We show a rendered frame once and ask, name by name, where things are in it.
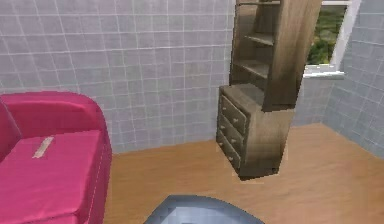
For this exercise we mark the brown wooden shelf cabinet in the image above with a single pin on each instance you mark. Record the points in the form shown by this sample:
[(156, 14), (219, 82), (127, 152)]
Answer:
[(263, 100)]

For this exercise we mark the tan remote control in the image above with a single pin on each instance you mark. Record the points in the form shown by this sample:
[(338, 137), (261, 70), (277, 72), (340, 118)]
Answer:
[(43, 147)]

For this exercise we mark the pink sofa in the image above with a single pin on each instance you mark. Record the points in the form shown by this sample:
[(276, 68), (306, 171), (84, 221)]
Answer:
[(50, 173)]

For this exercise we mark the white framed window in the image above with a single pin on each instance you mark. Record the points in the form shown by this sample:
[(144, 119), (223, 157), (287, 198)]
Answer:
[(328, 36)]

